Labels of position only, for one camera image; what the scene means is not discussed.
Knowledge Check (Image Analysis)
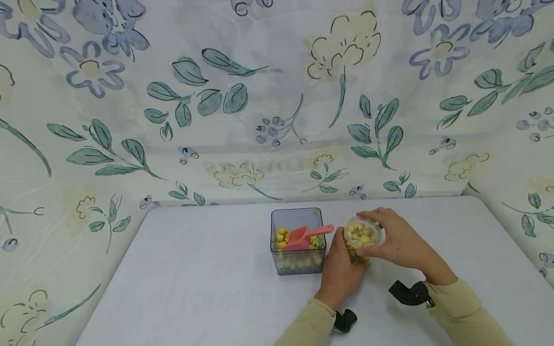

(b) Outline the person's right hand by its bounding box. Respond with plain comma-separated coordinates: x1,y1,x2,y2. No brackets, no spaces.
356,208,458,286

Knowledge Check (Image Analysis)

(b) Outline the person's left hand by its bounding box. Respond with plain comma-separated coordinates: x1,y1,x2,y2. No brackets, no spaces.
314,228,371,311

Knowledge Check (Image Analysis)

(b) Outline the clear round plastic jar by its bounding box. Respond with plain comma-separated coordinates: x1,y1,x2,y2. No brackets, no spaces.
344,216,385,266

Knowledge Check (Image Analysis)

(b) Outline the person's left forearm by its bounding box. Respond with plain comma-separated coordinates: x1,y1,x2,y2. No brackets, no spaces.
274,297,338,346

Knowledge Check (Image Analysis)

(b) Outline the person's right forearm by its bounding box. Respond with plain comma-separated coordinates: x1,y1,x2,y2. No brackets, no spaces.
424,277,516,346

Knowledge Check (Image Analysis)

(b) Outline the heap of yellow snack pieces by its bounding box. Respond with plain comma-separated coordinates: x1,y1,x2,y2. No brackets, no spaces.
346,223,378,265

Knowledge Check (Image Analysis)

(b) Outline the black wrist band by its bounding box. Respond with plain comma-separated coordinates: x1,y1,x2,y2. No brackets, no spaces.
332,309,358,334
388,280,435,309

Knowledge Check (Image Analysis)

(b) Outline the pile of yellow round snacks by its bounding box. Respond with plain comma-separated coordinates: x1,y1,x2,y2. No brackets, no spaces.
275,226,325,272

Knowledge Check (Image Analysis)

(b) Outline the pink plastic scoop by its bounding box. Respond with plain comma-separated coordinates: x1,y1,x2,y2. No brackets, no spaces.
281,224,335,252

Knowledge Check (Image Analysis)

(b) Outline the clear square plastic container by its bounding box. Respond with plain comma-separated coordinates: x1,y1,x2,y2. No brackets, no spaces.
270,208,326,276

